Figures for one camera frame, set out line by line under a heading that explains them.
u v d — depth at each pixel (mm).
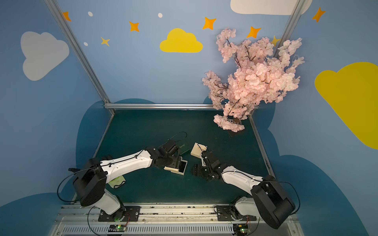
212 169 675
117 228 705
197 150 969
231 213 663
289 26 758
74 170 708
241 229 708
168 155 663
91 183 430
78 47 836
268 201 425
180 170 820
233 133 1068
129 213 742
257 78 594
